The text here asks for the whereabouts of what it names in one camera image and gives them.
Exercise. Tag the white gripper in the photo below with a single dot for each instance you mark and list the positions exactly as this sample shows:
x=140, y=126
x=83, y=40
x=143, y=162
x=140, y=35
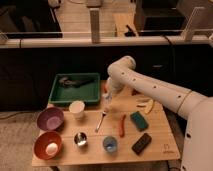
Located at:
x=113, y=89

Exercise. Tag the light blue towel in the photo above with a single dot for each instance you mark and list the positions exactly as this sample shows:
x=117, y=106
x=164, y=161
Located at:
x=107, y=100

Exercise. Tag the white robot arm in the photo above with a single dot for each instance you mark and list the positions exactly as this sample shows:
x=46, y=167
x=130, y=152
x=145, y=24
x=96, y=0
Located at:
x=195, y=108

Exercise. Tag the purple bowl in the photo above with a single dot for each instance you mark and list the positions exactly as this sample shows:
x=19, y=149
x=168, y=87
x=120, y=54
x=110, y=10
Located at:
x=50, y=119

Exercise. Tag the red bowl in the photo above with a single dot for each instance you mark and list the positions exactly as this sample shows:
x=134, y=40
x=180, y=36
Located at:
x=43, y=141

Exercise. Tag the green sponge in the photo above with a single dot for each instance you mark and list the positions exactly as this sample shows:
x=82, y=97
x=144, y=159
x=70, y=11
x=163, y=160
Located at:
x=139, y=121

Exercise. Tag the yellow banana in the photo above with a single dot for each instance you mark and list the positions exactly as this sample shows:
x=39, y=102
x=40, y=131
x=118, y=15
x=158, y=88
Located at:
x=146, y=104

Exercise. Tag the white paper cup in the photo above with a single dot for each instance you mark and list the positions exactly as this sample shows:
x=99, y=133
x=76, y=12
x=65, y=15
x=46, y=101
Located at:
x=76, y=108

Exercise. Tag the green plastic tray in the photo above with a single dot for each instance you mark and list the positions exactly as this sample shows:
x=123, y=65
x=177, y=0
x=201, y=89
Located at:
x=88, y=93

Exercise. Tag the dark tool in tray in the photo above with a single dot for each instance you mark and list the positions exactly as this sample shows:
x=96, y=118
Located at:
x=66, y=82

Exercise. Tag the black object on far table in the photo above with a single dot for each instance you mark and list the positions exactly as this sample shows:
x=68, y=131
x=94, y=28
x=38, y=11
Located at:
x=129, y=32

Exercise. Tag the blue glass cup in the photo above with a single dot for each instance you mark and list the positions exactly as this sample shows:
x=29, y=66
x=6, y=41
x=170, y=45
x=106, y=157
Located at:
x=110, y=144

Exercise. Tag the black remote block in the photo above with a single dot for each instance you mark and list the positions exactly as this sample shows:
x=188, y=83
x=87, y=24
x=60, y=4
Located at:
x=141, y=143

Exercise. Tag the small metal cup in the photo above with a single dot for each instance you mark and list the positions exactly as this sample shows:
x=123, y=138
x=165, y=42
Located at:
x=80, y=139

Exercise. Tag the white egg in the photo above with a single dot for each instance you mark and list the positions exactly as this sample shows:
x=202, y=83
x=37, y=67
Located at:
x=51, y=149

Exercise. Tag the wooden post left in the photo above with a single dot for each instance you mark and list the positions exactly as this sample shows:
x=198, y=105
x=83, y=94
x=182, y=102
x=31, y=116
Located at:
x=95, y=27

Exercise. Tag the wooden post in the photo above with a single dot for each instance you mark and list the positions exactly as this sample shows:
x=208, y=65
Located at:
x=95, y=27
x=192, y=23

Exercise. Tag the wooden post right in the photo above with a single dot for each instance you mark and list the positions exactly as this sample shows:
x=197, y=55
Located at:
x=192, y=23

